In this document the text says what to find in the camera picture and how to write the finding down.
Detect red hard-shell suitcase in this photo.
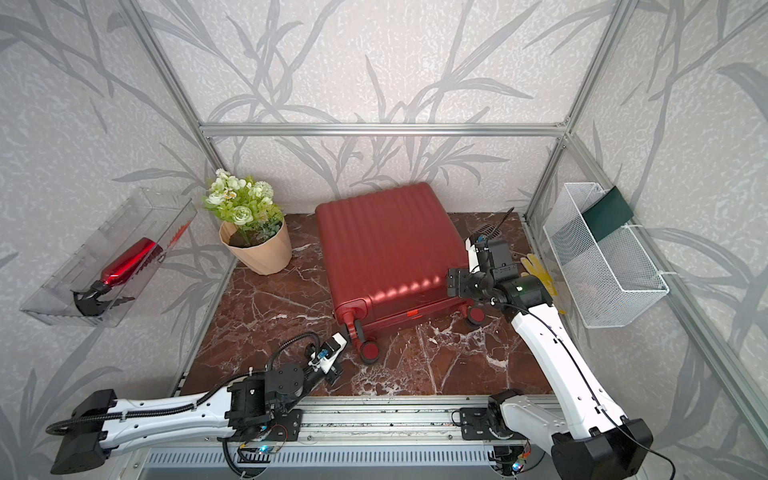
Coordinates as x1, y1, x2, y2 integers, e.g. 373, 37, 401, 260
315, 182, 487, 364

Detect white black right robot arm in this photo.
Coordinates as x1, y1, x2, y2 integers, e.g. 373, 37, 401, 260
446, 234, 653, 479

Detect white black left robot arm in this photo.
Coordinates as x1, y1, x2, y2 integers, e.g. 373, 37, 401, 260
46, 332, 347, 475

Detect yellow rubber glove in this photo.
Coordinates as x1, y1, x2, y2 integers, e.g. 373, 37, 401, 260
520, 253, 566, 315

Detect brown mesh scoop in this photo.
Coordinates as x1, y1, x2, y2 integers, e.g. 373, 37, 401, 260
472, 207, 515, 244

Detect dark green card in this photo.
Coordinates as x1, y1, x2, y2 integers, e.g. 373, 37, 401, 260
582, 186, 634, 242

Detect beige flower pot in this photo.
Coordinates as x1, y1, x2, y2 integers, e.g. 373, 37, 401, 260
219, 222, 292, 276

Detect white green artificial flowers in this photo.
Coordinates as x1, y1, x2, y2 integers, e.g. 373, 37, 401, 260
202, 169, 284, 248

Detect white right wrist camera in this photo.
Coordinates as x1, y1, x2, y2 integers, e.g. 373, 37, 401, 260
465, 234, 487, 273

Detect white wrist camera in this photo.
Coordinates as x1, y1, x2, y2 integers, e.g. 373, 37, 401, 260
465, 234, 487, 273
309, 332, 347, 375

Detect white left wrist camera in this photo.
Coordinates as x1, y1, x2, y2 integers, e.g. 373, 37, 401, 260
309, 332, 347, 375

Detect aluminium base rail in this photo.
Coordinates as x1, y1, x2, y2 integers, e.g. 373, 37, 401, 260
128, 394, 631, 448

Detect white wire mesh basket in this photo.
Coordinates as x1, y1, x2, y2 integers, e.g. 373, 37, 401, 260
544, 182, 669, 329

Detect clear plastic wall bin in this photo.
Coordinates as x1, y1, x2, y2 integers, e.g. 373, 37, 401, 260
20, 188, 197, 327

